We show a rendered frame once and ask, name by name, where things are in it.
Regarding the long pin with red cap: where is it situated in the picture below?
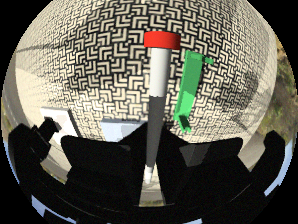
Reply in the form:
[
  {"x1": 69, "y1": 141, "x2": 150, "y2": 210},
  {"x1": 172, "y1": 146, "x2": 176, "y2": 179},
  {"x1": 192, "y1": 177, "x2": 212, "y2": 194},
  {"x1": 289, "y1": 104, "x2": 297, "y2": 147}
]
[{"x1": 144, "y1": 31, "x2": 181, "y2": 184}]

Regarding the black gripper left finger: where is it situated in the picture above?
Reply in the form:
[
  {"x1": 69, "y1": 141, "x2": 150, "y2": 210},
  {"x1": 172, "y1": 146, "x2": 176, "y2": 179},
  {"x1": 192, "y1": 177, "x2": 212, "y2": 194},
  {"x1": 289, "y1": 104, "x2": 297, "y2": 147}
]
[{"x1": 60, "y1": 121, "x2": 148, "y2": 206}]

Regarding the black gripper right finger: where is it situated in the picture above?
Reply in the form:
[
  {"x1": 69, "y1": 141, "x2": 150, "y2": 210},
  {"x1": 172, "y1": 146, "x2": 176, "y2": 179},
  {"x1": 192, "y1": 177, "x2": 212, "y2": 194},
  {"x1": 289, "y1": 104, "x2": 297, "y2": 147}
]
[{"x1": 156, "y1": 127, "x2": 243, "y2": 206}]

